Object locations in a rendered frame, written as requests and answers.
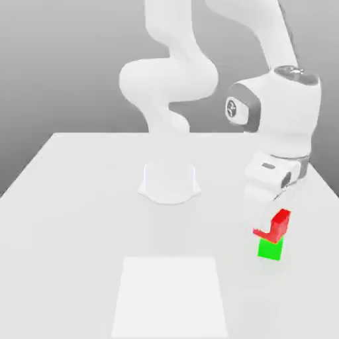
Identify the small red cube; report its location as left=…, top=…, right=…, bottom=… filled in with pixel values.
left=252, top=208, right=291, bottom=244

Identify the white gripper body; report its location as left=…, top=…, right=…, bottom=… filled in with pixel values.
left=242, top=183, right=291, bottom=215

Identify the small green cube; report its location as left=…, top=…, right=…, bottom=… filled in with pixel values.
left=257, top=236, right=284, bottom=262

